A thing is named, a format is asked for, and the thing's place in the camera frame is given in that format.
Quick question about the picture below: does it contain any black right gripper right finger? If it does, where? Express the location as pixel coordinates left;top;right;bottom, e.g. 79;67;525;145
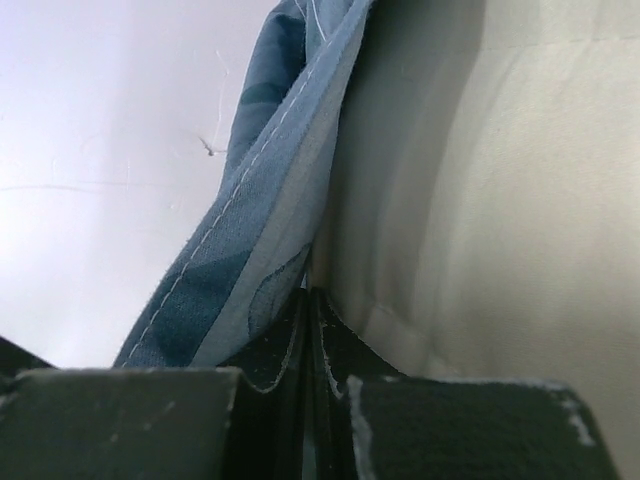
308;289;618;479

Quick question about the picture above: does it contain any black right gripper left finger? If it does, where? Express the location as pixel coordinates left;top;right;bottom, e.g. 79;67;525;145
1;290;308;479

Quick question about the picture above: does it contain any blue cartoon print pillowcase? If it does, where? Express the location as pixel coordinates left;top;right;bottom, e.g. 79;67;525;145
115;1;371;368

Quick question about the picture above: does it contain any cream white pillow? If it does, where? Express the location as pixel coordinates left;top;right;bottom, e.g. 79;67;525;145
311;1;639;477

